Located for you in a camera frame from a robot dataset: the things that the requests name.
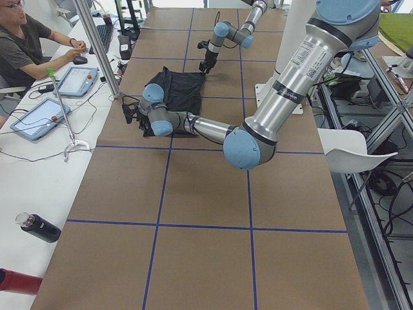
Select aluminium frame post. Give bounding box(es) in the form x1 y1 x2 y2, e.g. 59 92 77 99
73 0 121 99

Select seated person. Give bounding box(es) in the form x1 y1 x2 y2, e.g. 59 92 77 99
0 0 88 130

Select black water bottle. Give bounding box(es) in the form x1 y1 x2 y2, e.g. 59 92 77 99
15 212 61 243

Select teach pendant tablet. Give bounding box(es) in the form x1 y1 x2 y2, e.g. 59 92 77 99
10 98 64 141
57 66 98 98

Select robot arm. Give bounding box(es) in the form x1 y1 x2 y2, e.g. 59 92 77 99
123 1 381 170
197 1 268 74

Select far teach pendant tablet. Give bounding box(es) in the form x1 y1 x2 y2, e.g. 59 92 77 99
57 66 98 98

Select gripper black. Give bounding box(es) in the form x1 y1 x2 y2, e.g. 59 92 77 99
199 50 218 74
122 102 152 136

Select black computer mouse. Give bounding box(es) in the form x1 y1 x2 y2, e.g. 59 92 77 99
73 56 88 65

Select red bottle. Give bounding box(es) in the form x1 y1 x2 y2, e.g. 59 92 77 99
1 269 43 295

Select near teach pendant tablet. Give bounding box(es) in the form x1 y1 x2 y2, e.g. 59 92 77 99
10 98 64 141

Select black graphic t-shirt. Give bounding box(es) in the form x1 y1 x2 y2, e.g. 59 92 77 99
141 66 207 138

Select black keyboard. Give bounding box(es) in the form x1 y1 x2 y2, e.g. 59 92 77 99
96 24 114 53

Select reacher grabber tool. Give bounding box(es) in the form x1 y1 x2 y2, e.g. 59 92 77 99
47 68 92 163

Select white plastic chair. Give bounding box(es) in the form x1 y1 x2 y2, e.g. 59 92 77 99
317 128 398 174

